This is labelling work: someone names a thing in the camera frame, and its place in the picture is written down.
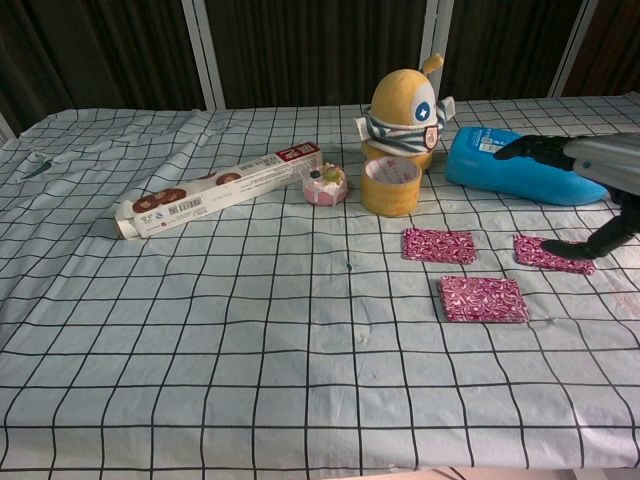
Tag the yellow one-eyed plush toy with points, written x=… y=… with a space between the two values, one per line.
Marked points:
x=400 y=100

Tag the white black-grid tablecloth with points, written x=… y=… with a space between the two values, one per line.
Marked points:
x=200 y=350

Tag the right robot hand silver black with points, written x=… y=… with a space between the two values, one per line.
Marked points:
x=600 y=160

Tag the yellow packing tape roll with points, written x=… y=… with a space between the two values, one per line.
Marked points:
x=390 y=197

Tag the blue detergent bottle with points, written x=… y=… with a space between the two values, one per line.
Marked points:
x=500 y=172

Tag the white frame post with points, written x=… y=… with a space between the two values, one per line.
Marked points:
x=572 y=50
x=205 y=50
x=439 y=30

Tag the dark curtain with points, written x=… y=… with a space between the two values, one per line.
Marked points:
x=325 y=45

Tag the pink patterned packet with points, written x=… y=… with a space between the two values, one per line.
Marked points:
x=530 y=252
x=482 y=300
x=439 y=245

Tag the pink toy cake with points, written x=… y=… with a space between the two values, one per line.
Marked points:
x=325 y=190

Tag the long white cookie-print box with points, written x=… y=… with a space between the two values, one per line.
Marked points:
x=225 y=190

